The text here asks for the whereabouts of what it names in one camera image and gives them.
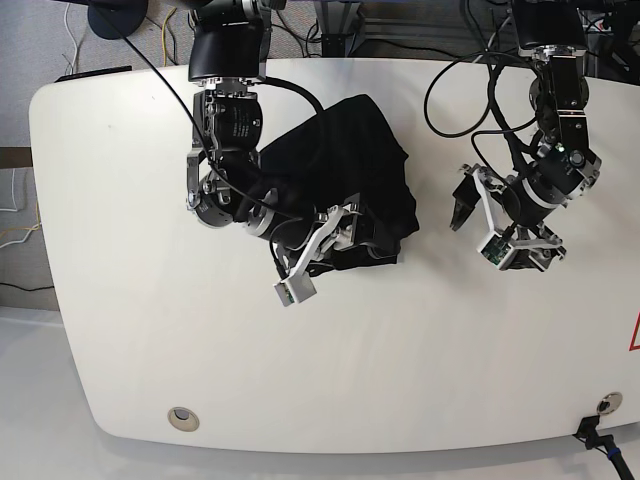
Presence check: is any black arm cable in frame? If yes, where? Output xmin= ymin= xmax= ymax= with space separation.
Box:
xmin=259 ymin=74 xmax=326 ymax=121

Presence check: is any red warning triangle sticker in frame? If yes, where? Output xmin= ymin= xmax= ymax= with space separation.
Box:
xmin=629 ymin=315 xmax=640 ymax=351

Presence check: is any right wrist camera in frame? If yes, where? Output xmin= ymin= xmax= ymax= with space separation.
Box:
xmin=274 ymin=273 xmax=317 ymax=307

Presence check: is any metal table grommet right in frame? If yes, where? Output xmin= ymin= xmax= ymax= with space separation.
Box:
xmin=597 ymin=392 xmax=623 ymax=416

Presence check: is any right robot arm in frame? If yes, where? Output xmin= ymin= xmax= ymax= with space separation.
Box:
xmin=187 ymin=1 xmax=398 ymax=278

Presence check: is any black aluminium frame post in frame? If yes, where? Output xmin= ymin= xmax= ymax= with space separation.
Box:
xmin=321 ymin=33 xmax=357 ymax=58

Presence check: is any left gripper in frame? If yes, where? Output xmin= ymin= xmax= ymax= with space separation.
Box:
xmin=450 ymin=164 xmax=566 ymax=272

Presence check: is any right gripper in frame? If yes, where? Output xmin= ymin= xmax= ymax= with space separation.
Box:
xmin=269 ymin=195 xmax=385 ymax=278

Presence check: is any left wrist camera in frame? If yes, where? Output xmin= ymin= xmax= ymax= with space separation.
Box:
xmin=477 ymin=231 xmax=516 ymax=271

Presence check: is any black T-shirt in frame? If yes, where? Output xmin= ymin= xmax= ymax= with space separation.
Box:
xmin=224 ymin=95 xmax=419 ymax=277

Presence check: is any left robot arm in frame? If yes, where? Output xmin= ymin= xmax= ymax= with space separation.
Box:
xmin=450 ymin=1 xmax=601 ymax=272

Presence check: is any yellow floor cable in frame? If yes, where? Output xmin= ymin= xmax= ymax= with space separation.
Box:
xmin=160 ymin=6 xmax=176 ymax=68

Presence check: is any white floor cable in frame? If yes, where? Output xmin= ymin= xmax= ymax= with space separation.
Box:
xmin=60 ymin=4 xmax=81 ymax=75

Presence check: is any black clamp with cable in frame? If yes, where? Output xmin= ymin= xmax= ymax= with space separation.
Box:
xmin=574 ymin=415 xmax=635 ymax=480

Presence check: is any dark round stand base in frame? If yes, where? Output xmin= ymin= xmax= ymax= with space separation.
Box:
xmin=87 ymin=0 xmax=149 ymax=40

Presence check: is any metal table grommet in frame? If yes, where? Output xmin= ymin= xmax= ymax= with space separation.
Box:
xmin=167 ymin=407 xmax=200 ymax=433
xmin=597 ymin=392 xmax=623 ymax=416

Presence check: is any metal table grommet left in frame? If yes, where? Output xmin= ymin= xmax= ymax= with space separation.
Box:
xmin=167 ymin=407 xmax=200 ymax=433

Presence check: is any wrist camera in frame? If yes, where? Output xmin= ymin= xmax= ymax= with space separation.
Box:
xmin=477 ymin=231 xmax=516 ymax=271
xmin=274 ymin=273 xmax=317 ymax=307

